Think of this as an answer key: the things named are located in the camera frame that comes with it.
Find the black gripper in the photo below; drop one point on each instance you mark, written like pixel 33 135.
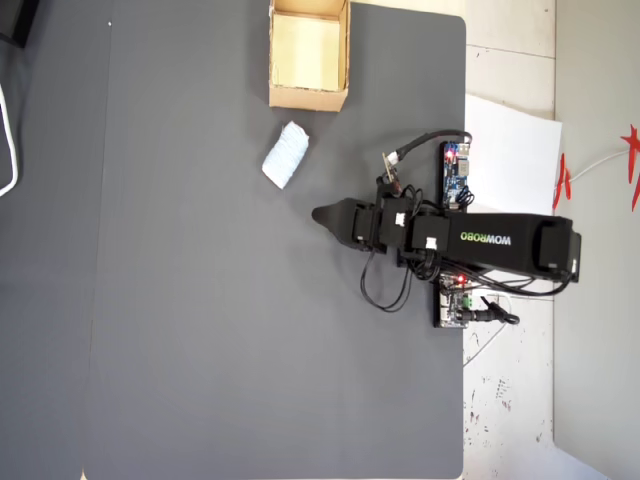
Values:
pixel 362 225

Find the black WOWROBO robot arm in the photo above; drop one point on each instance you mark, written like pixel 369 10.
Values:
pixel 500 240

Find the open cardboard box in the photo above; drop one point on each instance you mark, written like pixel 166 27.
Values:
pixel 307 55

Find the blue circuit board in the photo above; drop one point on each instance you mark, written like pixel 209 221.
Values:
pixel 454 175

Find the dark grey table mat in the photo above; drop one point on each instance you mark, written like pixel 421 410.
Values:
pixel 45 300
pixel 225 300

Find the white green circuit board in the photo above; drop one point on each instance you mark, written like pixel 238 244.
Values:
pixel 452 305

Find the black power plug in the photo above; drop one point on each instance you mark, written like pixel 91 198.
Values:
pixel 487 316

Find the white paper sheet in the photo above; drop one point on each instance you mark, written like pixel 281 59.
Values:
pixel 510 160

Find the red narrow sticker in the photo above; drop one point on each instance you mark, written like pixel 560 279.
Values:
pixel 564 185

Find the red star sticker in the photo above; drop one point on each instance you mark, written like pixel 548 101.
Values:
pixel 635 150

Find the white curved tube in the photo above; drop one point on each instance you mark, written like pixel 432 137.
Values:
pixel 11 145

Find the black monitor corner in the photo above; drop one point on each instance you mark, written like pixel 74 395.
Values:
pixel 15 20

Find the small wrist camera board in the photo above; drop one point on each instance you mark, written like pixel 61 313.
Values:
pixel 390 170

